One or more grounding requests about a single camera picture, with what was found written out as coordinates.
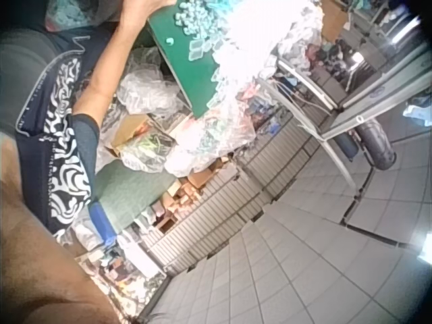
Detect person's right hand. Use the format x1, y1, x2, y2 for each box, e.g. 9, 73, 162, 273
119, 0, 178, 27

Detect heap of small teal parts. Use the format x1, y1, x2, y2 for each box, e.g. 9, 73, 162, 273
173, 0, 232, 38

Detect small clear plastic boxes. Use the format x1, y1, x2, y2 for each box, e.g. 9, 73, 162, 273
187, 36, 225, 63

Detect green work mat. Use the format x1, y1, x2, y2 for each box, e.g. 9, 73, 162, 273
147, 0, 237, 119

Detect crumpled clear plastic bag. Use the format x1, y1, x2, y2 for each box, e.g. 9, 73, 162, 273
116, 67, 186, 116

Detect bag of pale parts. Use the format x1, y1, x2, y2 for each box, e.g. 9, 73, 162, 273
45, 0, 119, 33

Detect heap of clear plastic bags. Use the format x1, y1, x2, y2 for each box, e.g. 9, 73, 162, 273
211, 0, 327, 105

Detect open brown cardboard box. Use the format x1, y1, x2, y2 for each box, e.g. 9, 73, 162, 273
104, 113, 159, 159

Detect large clear bag colourful parts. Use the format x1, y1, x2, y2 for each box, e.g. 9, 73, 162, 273
164, 96, 258, 179

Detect clear bag of green parts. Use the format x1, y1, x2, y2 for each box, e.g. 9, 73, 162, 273
119, 131, 178, 173

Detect tall brown cardboard box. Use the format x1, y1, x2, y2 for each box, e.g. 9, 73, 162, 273
319, 0, 351, 44

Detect stack of small cardboard boxes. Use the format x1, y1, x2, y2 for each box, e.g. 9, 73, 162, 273
153, 157, 239, 234

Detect green cushion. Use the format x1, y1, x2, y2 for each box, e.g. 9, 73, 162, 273
93, 158, 184, 234

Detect grey ribbed metal shutter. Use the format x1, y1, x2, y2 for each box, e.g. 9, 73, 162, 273
148, 111, 327, 275

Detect blue cylinder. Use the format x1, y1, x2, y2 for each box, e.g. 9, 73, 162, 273
335, 132, 359, 161

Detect white flat box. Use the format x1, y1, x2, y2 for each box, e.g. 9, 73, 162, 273
119, 236, 162, 279

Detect white crumpled cloth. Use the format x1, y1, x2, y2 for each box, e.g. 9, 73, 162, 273
402, 96, 432, 128

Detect heap of mixed clutter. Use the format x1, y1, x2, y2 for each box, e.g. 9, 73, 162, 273
72, 232, 169, 320

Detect white metal frame table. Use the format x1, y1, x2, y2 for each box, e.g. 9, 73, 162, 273
261, 50, 432, 200

